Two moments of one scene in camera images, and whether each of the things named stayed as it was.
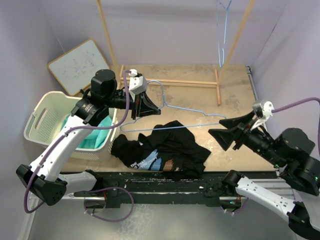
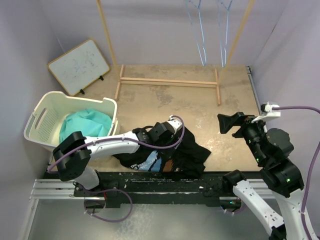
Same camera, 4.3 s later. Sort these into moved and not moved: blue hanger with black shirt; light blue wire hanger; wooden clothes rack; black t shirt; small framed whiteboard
Moved: light blue wire hanger; blue hanger with black shirt
Not moved: wooden clothes rack; black t shirt; small framed whiteboard
